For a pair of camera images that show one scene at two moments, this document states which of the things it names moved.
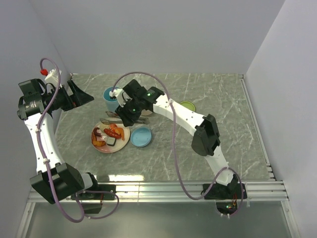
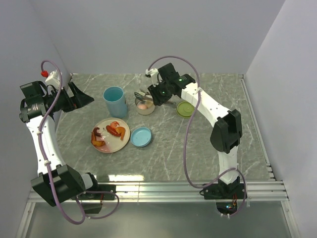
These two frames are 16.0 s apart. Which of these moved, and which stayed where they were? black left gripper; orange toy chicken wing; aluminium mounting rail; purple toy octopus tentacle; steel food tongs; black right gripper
Moved: black right gripper; steel food tongs
Stayed: orange toy chicken wing; aluminium mounting rail; black left gripper; purple toy octopus tentacle
